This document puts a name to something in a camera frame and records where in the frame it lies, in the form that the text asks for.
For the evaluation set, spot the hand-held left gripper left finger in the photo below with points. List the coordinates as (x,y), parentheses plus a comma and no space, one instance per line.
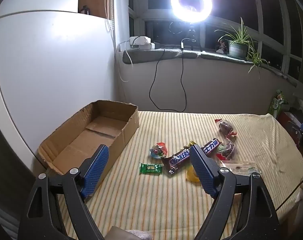
(95,172)

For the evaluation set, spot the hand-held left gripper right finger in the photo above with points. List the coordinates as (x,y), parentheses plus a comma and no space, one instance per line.
(202,172)

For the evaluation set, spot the yellow candy packet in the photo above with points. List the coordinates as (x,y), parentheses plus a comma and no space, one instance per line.
(191,176)

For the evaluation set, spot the brown chocolate bar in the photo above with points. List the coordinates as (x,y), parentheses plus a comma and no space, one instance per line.
(177,158)
(211,145)

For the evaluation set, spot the cardboard box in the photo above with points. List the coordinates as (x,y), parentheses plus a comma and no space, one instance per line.
(74,142)

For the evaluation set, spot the clear zip bag of biscuits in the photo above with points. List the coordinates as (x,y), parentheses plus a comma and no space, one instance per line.
(241,167)

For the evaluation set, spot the clear bag of red dates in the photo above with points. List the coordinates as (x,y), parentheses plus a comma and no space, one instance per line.
(225,127)

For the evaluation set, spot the red and blue jelly packet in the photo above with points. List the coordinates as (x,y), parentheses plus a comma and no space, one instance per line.
(156,152)

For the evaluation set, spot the green candy packet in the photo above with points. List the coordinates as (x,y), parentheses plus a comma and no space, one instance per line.
(151,168)

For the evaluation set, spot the striped yellow blanket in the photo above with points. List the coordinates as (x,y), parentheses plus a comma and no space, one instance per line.
(154,205)

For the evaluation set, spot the green printed bag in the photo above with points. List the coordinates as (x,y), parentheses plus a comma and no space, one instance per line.
(276,103)

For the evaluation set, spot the white wardrobe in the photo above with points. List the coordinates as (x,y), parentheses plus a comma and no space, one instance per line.
(54,67)

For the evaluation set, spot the small figurine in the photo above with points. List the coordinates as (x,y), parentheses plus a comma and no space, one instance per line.
(222,46)

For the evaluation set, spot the potted spider plant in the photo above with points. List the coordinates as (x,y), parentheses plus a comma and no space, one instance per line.
(237,48)

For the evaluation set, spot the black power adapter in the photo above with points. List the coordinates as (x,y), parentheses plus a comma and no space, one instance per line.
(157,45)

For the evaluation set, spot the white electronic device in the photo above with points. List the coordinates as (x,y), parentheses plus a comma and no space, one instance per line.
(141,41)

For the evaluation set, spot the window with grey frames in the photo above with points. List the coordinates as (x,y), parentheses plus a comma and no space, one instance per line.
(269,17)

